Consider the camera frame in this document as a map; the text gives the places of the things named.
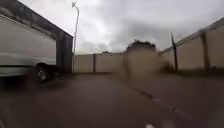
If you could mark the robot's own part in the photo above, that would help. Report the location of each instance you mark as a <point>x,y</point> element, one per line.
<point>149,126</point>

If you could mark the tall street lamp pole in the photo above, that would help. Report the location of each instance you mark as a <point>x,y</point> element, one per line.
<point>76,26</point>

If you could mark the dark tree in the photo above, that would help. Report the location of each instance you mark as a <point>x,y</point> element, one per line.
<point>141,45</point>

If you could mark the beige concrete panel wall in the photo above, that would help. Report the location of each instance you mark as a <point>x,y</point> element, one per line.
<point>190,53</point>

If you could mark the dark building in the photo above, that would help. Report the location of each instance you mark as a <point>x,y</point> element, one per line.
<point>64,50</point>

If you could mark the dark leaning pole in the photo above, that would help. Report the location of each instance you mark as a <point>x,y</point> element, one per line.
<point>174,50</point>

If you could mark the white van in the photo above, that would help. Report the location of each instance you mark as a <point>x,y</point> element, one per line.
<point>20,50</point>

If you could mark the wet grey asphalt road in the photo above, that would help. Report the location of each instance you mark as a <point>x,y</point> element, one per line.
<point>90,103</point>

